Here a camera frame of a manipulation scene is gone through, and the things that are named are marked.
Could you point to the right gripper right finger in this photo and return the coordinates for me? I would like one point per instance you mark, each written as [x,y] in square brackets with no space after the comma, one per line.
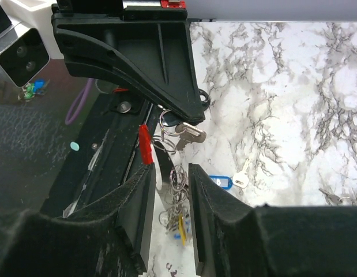
[231,238]

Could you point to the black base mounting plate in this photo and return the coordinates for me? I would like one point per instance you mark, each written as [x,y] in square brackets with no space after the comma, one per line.
[107,143]

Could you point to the blue key tag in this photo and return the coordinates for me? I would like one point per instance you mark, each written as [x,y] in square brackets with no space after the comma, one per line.
[224,182]

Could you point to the spare key bunch outside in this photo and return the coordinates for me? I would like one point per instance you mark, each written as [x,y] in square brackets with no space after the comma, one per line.
[31,90]

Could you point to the red black key holder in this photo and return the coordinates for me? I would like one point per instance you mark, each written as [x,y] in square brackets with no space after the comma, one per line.
[155,161]

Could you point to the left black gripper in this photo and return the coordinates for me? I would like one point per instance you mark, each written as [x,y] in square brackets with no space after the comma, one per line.
[152,55]

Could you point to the bunch of silver keys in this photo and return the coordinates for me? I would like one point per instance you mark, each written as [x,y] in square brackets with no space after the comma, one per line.
[174,188]

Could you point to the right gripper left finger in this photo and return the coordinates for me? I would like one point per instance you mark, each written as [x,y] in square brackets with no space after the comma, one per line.
[110,237]

